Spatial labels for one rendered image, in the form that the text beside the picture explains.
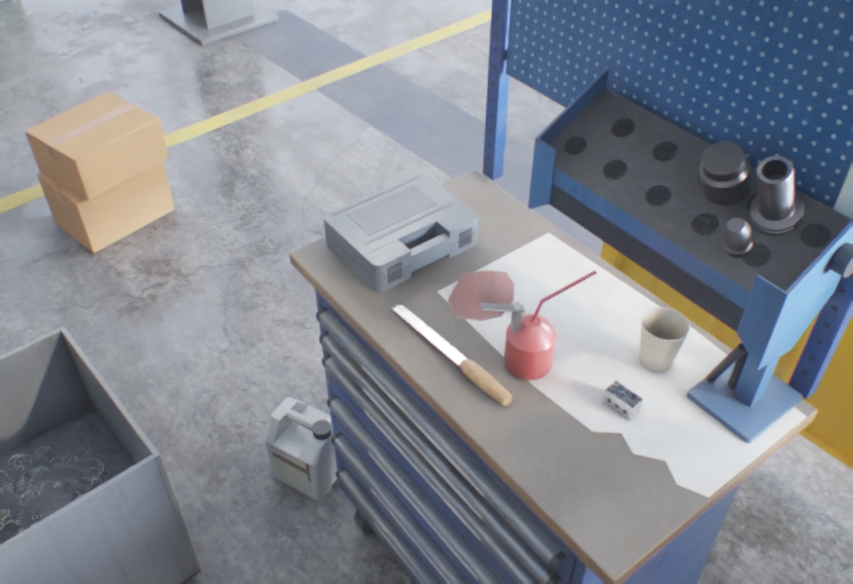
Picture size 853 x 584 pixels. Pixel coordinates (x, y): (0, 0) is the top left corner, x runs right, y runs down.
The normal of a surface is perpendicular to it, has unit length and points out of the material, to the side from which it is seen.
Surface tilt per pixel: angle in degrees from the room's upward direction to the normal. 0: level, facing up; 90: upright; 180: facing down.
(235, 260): 0
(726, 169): 28
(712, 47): 90
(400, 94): 0
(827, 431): 90
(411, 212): 0
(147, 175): 90
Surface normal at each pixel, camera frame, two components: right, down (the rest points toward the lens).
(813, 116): -0.80, 0.40
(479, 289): -0.04, -0.55
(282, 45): 0.00, -0.76
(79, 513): 0.65, 0.50
